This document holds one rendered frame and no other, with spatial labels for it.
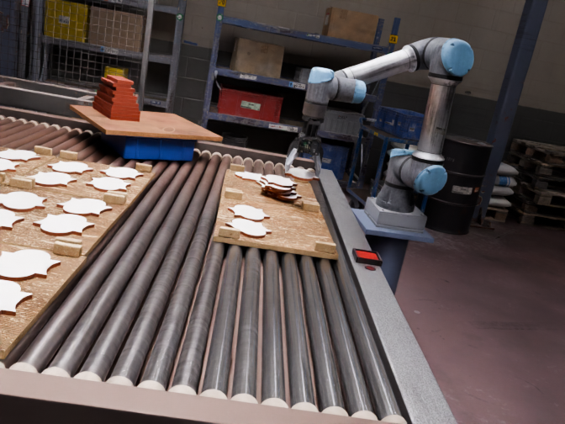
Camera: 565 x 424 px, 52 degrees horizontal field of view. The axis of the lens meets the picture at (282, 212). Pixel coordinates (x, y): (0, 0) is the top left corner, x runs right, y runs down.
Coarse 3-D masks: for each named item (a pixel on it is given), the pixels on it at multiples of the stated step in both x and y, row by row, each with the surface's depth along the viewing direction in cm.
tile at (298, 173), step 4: (284, 168) 197; (292, 168) 198; (296, 168) 200; (300, 168) 201; (288, 172) 191; (292, 172) 192; (296, 172) 193; (300, 172) 195; (304, 172) 196; (308, 172) 197; (312, 172) 198; (292, 176) 190; (296, 176) 189; (300, 176) 190; (304, 176) 191; (308, 176) 192; (312, 176) 193; (304, 180) 189; (308, 180) 189; (316, 180) 192
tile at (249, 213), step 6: (234, 210) 179; (240, 210) 180; (246, 210) 181; (252, 210) 182; (258, 210) 184; (234, 216) 175; (240, 216) 176; (246, 216) 175; (252, 216) 176; (258, 216) 178; (264, 216) 179
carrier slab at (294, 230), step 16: (224, 208) 183; (256, 208) 189; (272, 208) 193; (288, 208) 196; (224, 224) 168; (272, 224) 176; (288, 224) 179; (304, 224) 182; (320, 224) 185; (224, 240) 157; (240, 240) 157; (256, 240) 160; (272, 240) 162; (288, 240) 164; (304, 240) 167; (320, 240) 170; (320, 256) 160; (336, 256) 160
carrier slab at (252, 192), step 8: (232, 176) 225; (264, 176) 235; (224, 184) 211; (232, 184) 213; (240, 184) 215; (248, 184) 217; (256, 184) 220; (304, 184) 234; (248, 192) 207; (256, 192) 209; (296, 192) 219; (304, 192) 222; (312, 192) 224; (256, 200) 198; (264, 200) 200; (272, 200) 202; (280, 200) 204; (296, 200) 208; (312, 200) 212
